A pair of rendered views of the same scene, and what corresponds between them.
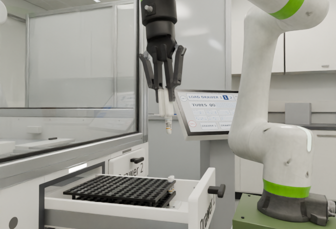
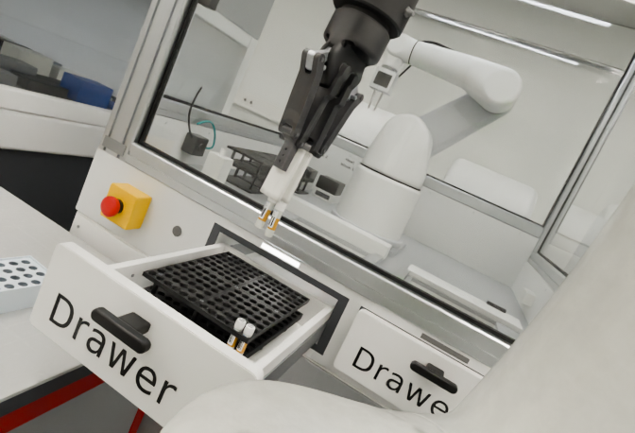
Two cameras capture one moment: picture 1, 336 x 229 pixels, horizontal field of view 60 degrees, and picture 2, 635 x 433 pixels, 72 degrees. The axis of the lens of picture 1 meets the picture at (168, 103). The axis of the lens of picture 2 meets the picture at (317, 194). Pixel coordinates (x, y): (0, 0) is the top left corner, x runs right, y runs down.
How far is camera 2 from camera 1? 0.96 m
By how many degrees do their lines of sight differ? 92
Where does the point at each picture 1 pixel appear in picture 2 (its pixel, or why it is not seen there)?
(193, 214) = (54, 261)
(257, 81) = (605, 240)
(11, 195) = (184, 205)
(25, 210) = (191, 232)
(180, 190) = not seen: hidden behind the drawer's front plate
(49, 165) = (237, 214)
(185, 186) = not seen: hidden behind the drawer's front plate
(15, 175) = (195, 191)
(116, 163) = (365, 322)
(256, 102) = (528, 344)
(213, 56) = not seen: outside the picture
